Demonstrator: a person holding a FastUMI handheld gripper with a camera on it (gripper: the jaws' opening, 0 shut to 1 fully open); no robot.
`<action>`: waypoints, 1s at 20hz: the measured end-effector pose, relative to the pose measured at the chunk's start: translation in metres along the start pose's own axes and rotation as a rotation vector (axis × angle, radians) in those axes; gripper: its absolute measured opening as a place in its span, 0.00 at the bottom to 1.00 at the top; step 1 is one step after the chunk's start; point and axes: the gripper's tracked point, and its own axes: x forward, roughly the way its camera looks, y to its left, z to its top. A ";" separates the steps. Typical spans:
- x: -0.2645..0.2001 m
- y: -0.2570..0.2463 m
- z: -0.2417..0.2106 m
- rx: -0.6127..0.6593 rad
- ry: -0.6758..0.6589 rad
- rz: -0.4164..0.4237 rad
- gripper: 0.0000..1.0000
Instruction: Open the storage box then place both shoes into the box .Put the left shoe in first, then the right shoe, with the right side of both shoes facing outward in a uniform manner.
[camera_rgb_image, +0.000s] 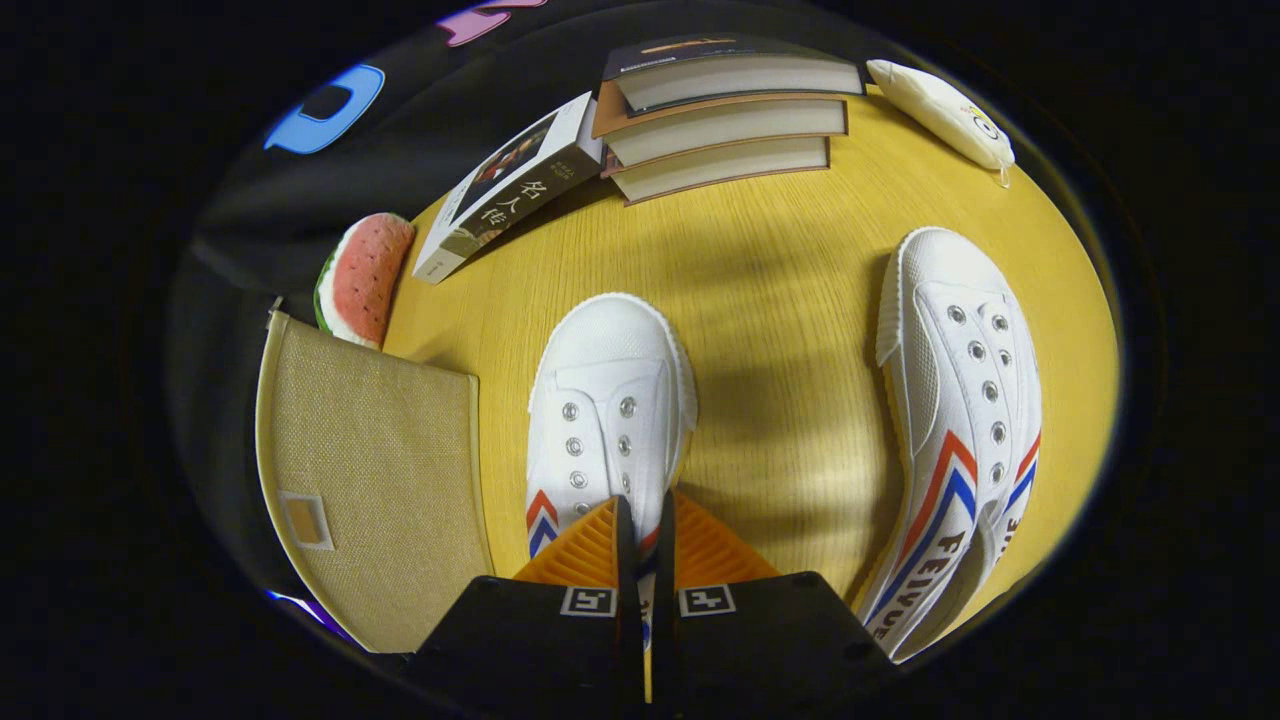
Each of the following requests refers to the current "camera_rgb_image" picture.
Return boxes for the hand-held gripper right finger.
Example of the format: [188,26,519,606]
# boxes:
[650,490,896,706]

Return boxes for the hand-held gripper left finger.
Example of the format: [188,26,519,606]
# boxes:
[410,495,646,706]

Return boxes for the white canvas shoe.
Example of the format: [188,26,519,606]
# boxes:
[525,292,699,651]
[855,227,1043,663]

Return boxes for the beige fabric storage box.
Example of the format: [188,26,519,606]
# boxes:
[255,310,496,654]

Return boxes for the watermelon slice plush toy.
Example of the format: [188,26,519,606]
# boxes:
[314,212,416,351]

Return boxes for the white portrait cover book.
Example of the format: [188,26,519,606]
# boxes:
[412,92,606,285]

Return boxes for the thin brown cover book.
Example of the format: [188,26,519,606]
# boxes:
[600,135,831,206]

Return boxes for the thick brown cover book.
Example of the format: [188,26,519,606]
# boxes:
[592,82,849,168]

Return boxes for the white plush pouch with eyes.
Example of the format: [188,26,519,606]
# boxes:
[866,59,1017,189]

